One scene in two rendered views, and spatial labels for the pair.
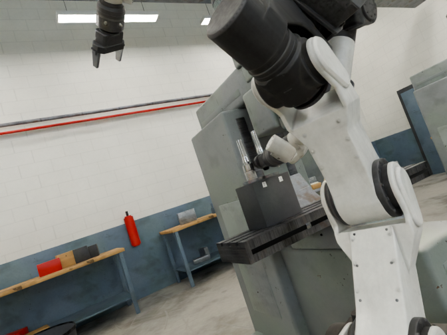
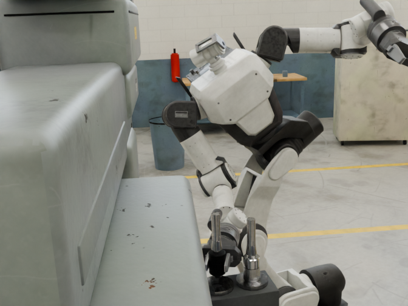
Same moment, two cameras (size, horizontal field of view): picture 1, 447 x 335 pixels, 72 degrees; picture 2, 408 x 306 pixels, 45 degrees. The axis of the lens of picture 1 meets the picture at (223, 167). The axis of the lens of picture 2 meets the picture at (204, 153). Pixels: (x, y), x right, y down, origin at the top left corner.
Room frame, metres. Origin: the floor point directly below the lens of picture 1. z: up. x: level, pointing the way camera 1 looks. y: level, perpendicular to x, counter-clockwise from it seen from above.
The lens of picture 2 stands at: (2.48, 0.31, 1.83)
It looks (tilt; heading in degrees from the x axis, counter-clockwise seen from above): 15 degrees down; 205
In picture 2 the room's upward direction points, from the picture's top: 2 degrees counter-clockwise
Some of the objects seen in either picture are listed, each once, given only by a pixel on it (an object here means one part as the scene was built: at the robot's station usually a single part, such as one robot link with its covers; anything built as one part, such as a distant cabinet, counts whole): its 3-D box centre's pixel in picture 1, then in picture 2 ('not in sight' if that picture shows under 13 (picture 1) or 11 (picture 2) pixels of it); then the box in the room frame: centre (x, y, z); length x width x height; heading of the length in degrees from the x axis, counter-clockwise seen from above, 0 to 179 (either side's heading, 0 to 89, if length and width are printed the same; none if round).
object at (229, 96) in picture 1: (237, 99); (41, 143); (1.93, -0.22, 1.66); 0.80 x 0.23 x 0.20; 29
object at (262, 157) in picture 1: (271, 157); (221, 248); (1.28, -0.20, 1.19); 0.13 x 0.12 x 0.10; 104
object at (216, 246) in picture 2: (257, 142); (216, 232); (1.37, -0.18, 1.28); 0.03 x 0.03 x 0.11
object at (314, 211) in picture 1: (339, 204); not in sight; (1.49, -0.47, 0.89); 1.24 x 0.23 x 0.08; 119
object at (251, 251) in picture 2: (243, 152); (251, 237); (1.32, -0.10, 1.25); 0.03 x 0.03 x 0.11
